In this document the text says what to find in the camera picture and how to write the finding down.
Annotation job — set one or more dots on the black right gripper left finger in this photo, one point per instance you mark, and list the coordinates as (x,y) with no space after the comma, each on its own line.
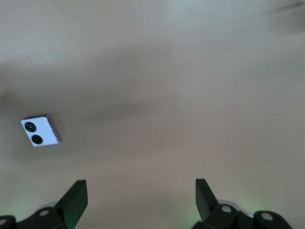
(72,205)

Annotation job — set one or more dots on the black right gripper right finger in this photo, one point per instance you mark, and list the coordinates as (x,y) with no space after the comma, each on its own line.
(206,200)

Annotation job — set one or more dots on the lilac flip phone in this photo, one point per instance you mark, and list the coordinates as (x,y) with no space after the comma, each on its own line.
(40,130)

